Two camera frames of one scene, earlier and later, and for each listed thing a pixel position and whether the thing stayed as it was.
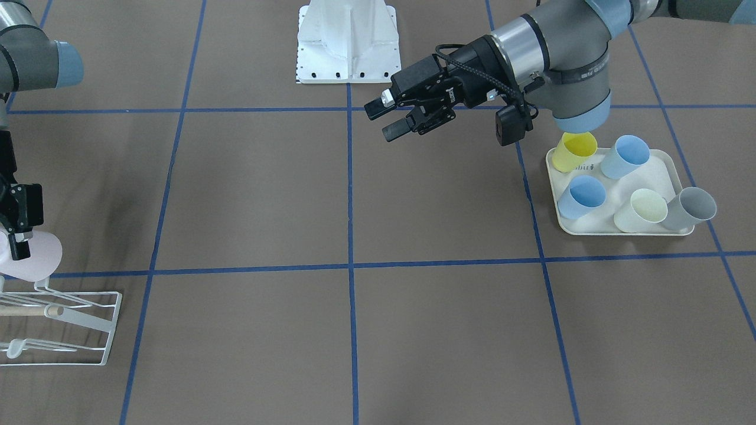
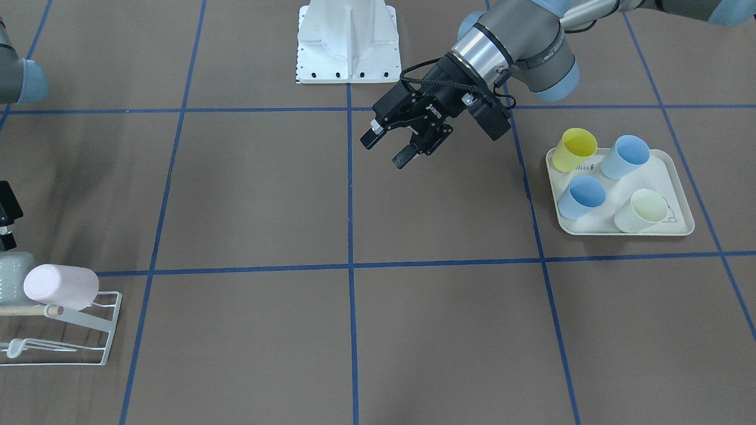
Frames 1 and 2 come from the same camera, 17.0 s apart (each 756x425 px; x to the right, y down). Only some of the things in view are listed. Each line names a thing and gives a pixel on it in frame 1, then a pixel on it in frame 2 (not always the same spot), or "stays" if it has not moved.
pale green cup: x=647 y=208 stays
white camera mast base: x=347 y=41 stays
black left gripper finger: x=385 y=104 to x=371 y=137
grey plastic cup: x=692 y=205 to x=14 y=265
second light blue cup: x=583 y=193 stays
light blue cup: x=628 y=153 stays
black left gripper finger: x=396 y=129 to x=409 y=152
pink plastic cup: x=45 y=256 to x=69 y=287
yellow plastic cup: x=573 y=149 stays
